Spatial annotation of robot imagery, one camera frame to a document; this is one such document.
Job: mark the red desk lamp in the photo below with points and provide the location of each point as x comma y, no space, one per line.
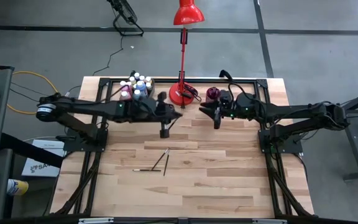
186,12

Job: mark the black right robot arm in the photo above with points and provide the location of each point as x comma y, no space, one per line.
306,113

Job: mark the red plastic cup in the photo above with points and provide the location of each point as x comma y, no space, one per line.
213,93

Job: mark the black aluminium table frame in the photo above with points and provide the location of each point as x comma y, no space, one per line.
197,80

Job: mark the red small paint bottle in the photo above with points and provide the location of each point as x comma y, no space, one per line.
142,77

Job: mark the yellow white can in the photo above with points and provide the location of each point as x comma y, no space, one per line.
17,187

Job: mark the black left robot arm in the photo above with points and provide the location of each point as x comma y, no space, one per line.
89,107

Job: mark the large teal paint bottle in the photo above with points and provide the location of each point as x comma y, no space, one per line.
137,93

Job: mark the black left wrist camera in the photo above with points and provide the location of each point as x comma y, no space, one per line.
162,98

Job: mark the white printed box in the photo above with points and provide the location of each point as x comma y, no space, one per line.
39,169

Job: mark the grey plastic storage bin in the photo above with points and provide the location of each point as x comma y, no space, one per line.
152,90

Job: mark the silver aluminium bracket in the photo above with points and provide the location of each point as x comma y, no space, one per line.
96,221
269,221

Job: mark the white paper sheet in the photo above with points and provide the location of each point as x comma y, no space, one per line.
47,145

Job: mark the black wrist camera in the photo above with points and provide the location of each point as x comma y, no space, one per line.
162,98
225,97

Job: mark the green small paint bottle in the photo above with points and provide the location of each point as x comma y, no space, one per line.
149,85

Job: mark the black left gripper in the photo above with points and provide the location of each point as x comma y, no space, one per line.
148,112

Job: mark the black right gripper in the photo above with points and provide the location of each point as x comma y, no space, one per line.
241,107

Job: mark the black paint brush silver ferrule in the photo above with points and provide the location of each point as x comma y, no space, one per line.
160,158
214,94
213,91
166,165
173,123
146,170

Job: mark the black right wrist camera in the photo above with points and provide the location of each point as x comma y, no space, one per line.
225,97

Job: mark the lemon yellow small paint bottle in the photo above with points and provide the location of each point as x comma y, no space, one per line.
148,79

